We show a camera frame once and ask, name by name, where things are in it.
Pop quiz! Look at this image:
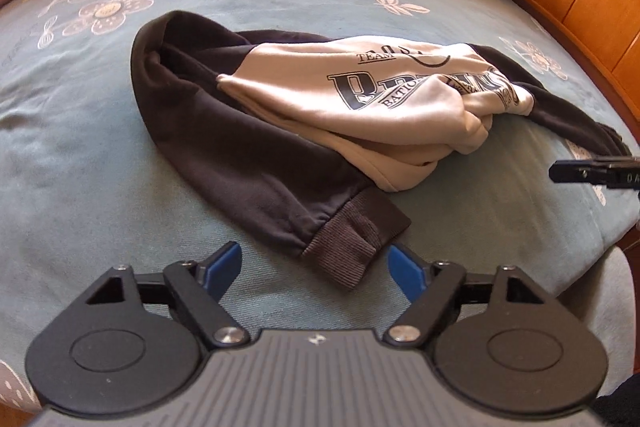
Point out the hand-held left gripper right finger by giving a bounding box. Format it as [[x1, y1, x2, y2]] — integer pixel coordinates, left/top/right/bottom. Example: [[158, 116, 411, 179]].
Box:
[[381, 243, 547, 350]]

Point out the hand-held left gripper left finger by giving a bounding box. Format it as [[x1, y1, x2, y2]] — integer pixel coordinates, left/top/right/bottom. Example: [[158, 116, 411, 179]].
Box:
[[85, 241, 250, 350]]

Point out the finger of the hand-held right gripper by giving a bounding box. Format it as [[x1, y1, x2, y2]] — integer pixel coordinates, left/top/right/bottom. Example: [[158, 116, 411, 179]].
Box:
[[548, 158, 640, 190]]

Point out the cream and black printed sweatshirt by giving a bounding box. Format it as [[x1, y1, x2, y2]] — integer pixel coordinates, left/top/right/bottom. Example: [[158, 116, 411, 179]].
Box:
[[130, 10, 630, 292]]

